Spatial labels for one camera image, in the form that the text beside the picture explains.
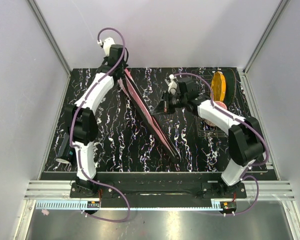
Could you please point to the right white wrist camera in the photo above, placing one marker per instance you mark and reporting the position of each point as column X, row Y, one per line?
column 172, row 85

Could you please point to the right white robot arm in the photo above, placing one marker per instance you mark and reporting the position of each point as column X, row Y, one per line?
column 245, row 141

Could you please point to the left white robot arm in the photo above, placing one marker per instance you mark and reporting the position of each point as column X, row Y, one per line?
column 80, row 118

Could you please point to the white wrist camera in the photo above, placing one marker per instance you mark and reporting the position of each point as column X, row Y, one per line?
column 106, row 45
column 172, row 85

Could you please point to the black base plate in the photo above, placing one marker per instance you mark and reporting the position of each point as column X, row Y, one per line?
column 157, row 189

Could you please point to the pink racket bag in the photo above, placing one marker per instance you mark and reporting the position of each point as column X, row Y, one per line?
column 130, row 88

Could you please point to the clear tube lid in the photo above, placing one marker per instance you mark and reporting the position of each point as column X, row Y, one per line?
column 62, row 161

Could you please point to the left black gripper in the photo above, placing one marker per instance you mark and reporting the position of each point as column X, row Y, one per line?
column 124, row 65

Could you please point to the black shuttlecock tube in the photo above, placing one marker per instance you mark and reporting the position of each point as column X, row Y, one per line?
column 66, row 151

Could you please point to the black wire basket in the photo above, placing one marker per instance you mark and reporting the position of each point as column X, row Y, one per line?
column 235, row 99

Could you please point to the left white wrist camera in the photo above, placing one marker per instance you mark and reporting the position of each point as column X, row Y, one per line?
column 106, row 45

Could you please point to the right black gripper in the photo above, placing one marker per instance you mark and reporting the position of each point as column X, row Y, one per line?
column 161, row 107

